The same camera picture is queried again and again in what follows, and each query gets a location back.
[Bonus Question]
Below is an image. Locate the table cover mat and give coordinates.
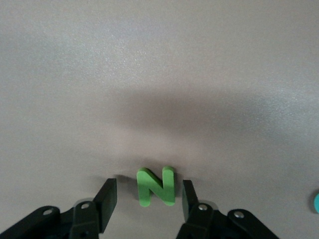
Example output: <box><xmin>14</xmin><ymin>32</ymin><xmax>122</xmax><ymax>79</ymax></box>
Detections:
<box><xmin>0</xmin><ymin>0</ymin><xmax>319</xmax><ymax>239</ymax></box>

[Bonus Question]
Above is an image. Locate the green foam letter N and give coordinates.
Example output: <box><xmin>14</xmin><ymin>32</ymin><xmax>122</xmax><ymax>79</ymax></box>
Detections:
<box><xmin>136</xmin><ymin>166</ymin><xmax>176</xmax><ymax>207</ymax></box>

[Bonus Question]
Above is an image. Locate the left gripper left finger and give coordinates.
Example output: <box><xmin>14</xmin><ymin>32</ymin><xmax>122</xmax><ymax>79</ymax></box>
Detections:
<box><xmin>0</xmin><ymin>178</ymin><xmax>118</xmax><ymax>239</ymax></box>

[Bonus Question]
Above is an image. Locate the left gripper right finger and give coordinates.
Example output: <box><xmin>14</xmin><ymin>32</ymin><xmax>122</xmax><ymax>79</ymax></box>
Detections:
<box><xmin>175</xmin><ymin>179</ymin><xmax>279</xmax><ymax>239</ymax></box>

